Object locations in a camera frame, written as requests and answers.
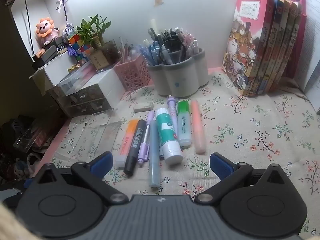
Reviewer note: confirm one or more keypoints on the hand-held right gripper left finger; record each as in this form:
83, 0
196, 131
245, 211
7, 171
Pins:
102, 162

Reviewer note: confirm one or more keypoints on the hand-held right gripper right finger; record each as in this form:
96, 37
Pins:
221, 163

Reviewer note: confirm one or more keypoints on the clear plastic pencil case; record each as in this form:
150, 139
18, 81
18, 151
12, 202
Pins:
95, 135

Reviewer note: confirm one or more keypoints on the orange cap highlighter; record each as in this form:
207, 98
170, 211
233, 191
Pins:
126, 142

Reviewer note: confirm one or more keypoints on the black marker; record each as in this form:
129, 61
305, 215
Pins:
135, 145

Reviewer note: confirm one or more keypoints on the pink highlighter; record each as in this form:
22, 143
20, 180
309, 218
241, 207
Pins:
198, 130

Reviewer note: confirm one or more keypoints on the purple mechanical pencil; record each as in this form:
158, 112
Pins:
143, 152

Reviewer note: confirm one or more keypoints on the light blue pen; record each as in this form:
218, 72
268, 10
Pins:
154, 160

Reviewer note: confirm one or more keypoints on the green cap highlighter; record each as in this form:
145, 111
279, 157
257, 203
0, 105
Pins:
183, 127

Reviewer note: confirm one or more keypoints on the green white glue stick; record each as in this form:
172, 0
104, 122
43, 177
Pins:
167, 135

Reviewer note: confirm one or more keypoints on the purple cartoon pen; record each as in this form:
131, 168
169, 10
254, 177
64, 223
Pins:
172, 110

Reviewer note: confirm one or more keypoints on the floral tablecloth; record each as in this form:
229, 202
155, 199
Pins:
250, 130

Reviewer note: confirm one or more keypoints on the white drawer organizer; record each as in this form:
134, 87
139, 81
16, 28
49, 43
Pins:
82, 100

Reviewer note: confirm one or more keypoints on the white eraser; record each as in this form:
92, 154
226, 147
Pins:
143, 107

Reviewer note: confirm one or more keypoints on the blue plush doll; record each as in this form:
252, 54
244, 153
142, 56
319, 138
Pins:
22, 168

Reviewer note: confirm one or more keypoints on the clear lidded storage box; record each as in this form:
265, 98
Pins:
75, 80

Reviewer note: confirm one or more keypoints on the pink perforated pen holder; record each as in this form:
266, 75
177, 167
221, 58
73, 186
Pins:
132, 75

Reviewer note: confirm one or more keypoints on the grey flower-shaped pen holder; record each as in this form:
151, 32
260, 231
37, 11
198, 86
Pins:
175, 80

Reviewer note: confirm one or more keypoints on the gold small figurine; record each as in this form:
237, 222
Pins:
73, 68

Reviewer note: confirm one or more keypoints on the white storage box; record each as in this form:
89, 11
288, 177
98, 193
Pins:
50, 75

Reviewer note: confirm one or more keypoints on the glass vase brown label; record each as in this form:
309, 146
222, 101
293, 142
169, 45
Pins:
100, 60

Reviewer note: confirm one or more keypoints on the bunch of pencils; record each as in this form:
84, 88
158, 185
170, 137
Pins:
126, 52

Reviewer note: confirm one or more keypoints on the cartoon cover book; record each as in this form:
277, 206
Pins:
240, 50

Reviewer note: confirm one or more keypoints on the colourful puzzle cube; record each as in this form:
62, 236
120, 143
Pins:
80, 47

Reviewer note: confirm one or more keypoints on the black box orange label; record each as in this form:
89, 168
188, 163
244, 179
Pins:
46, 57

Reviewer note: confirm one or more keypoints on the bunch of pens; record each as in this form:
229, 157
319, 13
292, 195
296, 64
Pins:
152, 52

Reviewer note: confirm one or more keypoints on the illustrated spine book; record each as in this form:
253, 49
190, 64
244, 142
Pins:
272, 50
288, 52
281, 52

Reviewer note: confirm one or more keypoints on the dark grey box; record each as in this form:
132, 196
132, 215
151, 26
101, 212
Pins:
60, 45

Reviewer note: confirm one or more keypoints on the black magnifying glass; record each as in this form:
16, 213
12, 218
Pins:
172, 47

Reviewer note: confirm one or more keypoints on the green bamboo plant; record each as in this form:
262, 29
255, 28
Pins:
93, 30

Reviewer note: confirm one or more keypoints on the purple tassel pouch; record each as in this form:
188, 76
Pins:
68, 32

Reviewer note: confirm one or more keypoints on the orange pink lion toy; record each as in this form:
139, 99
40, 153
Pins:
45, 28

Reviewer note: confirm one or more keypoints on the brown animal wall sticker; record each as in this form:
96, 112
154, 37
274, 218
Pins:
158, 1

